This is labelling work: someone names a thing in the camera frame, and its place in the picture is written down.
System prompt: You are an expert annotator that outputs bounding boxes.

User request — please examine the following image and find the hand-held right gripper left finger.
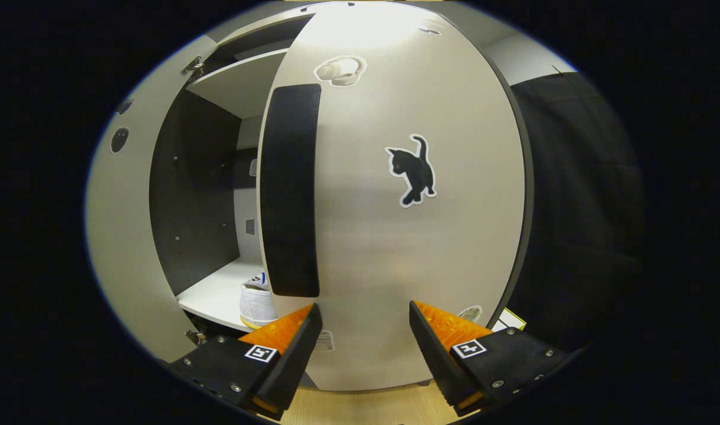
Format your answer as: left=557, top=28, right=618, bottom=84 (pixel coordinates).
left=168, top=303, right=324, bottom=422

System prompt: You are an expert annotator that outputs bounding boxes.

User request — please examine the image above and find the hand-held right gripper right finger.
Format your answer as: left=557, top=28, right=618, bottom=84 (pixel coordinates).
left=408, top=300, right=572, bottom=419

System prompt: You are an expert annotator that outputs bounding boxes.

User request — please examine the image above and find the white canvas shoe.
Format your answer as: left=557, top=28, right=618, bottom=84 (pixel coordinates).
left=239, top=272, right=279, bottom=330

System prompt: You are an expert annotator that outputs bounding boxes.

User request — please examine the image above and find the white cabinet door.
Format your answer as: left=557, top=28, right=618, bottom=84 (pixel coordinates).
left=257, top=0, right=535, bottom=391
left=84, top=34, right=219, bottom=364

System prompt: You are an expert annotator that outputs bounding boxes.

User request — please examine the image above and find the grey white shoe cabinet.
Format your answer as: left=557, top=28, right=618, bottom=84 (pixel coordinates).
left=149, top=12, right=313, bottom=334

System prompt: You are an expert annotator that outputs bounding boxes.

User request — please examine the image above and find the black backdrop cloth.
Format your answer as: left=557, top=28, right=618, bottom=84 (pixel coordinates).
left=508, top=70, right=647, bottom=355

